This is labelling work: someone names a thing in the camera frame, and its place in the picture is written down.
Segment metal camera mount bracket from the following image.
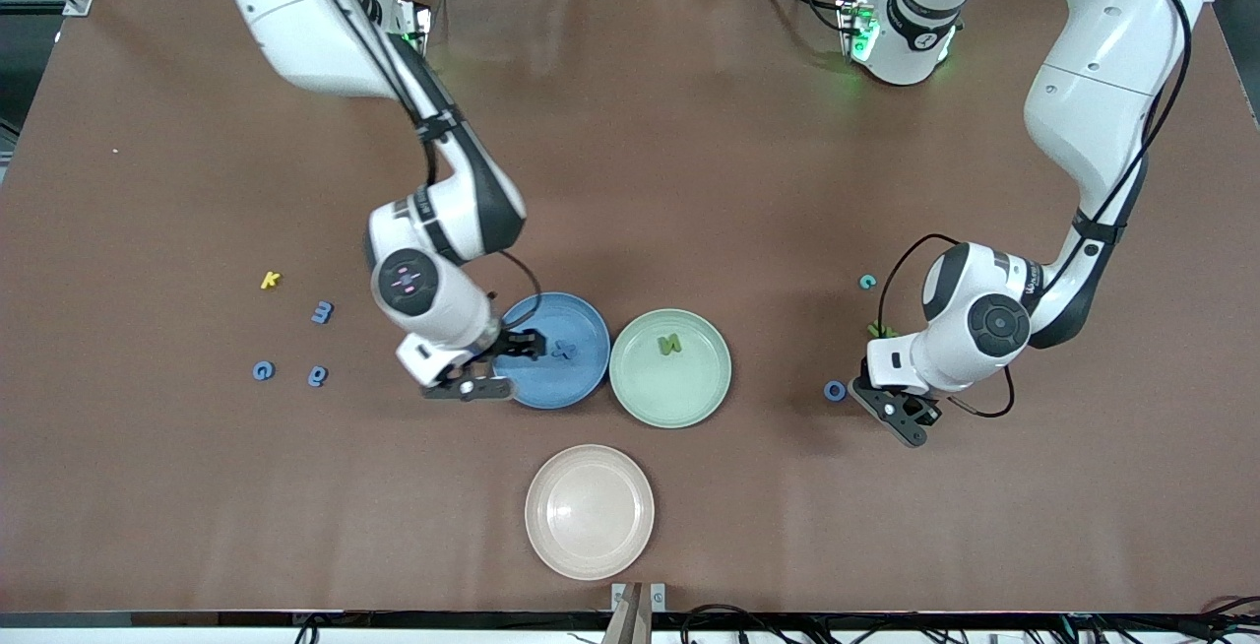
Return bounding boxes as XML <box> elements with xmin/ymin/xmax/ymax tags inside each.
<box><xmin>602</xmin><ymin>582</ymin><xmax>667</xmax><ymax>644</ymax></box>

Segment brown table cover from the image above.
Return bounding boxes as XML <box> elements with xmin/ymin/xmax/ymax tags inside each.
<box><xmin>0</xmin><ymin>0</ymin><xmax>1260</xmax><ymax>617</ymax></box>

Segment beige plate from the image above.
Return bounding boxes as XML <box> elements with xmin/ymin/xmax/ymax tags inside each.
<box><xmin>524</xmin><ymin>443</ymin><xmax>656</xmax><ymax>582</ymax></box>

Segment pale green plate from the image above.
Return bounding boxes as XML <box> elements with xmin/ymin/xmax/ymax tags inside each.
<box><xmin>608</xmin><ymin>308</ymin><xmax>733</xmax><ymax>429</ymax></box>

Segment black base cable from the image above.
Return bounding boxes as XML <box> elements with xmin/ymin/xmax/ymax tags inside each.
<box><xmin>763</xmin><ymin>0</ymin><xmax>848</xmax><ymax>32</ymax></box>

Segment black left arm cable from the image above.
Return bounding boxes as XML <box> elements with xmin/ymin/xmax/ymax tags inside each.
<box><xmin>876</xmin><ymin>0</ymin><xmax>1194</xmax><ymax>420</ymax></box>

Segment blue plate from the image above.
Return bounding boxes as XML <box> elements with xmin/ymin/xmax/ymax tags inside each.
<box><xmin>489</xmin><ymin>291</ymin><xmax>612</xmax><ymax>411</ymax></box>

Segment black floor cable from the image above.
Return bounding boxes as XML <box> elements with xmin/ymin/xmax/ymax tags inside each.
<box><xmin>293</xmin><ymin>612</ymin><xmax>344</xmax><ymax>644</ymax></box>
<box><xmin>679</xmin><ymin>605</ymin><xmax>788</xmax><ymax>644</ymax></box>
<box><xmin>1063</xmin><ymin>595</ymin><xmax>1260</xmax><ymax>644</ymax></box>

